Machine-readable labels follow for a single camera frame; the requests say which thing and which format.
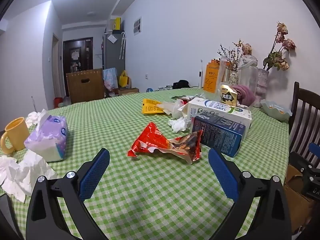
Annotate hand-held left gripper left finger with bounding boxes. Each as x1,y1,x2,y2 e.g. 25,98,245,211
26,148,110,240

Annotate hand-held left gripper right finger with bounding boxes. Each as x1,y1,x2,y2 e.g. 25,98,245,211
208,147,292,240

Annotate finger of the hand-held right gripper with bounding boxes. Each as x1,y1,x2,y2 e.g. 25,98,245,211
289,143,320,175

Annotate red snack wrapper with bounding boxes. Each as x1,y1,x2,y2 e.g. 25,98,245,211
127,122,202,165

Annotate clear plastic bag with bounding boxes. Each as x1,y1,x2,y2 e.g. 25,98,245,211
172,99,192,119

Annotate open cardboard box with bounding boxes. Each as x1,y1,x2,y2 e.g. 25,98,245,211
284,164,315,233

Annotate dark wooden chair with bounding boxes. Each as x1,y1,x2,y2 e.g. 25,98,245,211
287,81,320,170

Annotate blue milk carton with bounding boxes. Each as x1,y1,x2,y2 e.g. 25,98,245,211
191,115,246,158

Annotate green checked tablecloth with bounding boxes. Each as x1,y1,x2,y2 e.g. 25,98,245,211
0,87,290,240

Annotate light blue wavy bowl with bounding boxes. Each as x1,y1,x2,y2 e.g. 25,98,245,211
260,99,292,122

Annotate purple tissue pack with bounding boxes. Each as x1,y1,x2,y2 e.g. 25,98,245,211
24,109,69,162

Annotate crumpled white tissue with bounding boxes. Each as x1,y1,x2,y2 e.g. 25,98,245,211
0,155,20,185
25,111,42,128
1,149,58,203
168,117,192,133

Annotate white milk carton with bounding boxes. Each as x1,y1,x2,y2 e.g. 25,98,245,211
186,97,252,140

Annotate gold black small box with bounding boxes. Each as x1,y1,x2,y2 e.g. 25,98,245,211
220,84,238,107

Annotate pink cloth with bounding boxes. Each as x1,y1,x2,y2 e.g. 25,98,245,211
232,85,256,107

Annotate yellow packet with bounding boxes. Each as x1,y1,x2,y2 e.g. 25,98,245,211
142,99,165,115

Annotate yellow mug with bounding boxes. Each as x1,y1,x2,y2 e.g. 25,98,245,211
0,117,30,155

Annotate flat cardboard box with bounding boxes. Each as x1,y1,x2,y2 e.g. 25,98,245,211
118,87,139,96

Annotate orange book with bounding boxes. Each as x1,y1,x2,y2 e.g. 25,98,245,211
211,59,227,85
203,64,220,94

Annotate light blue printed pack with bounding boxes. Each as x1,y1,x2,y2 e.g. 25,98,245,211
102,68,118,89

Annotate yellow tote bag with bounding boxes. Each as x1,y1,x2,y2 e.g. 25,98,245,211
118,70,129,88

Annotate small patterned vase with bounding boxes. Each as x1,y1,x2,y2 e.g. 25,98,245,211
227,70,239,85

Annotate dried rose bouquet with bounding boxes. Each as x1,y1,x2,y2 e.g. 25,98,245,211
262,22,297,72

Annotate black bag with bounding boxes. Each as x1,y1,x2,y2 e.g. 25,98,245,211
172,80,192,90

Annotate white electric toothbrush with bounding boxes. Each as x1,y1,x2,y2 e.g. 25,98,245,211
197,59,203,88

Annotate clear plastic pitcher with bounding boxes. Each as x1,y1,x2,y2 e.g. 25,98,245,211
237,55,258,93

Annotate tall clear bottle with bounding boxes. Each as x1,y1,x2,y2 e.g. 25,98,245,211
219,57,228,83

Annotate dried berry branches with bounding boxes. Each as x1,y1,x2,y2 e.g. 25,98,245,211
217,39,243,72

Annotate grey refrigerator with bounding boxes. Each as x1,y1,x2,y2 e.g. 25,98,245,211
103,30,126,80

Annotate dark brown door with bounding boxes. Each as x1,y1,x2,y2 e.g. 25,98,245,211
63,37,93,98

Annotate white umbrella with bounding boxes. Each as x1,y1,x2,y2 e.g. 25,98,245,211
119,31,126,60

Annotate brown chair with handle cutout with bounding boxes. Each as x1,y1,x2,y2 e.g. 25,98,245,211
66,69,105,104

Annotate white wall panel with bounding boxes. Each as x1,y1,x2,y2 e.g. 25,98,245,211
133,17,142,36

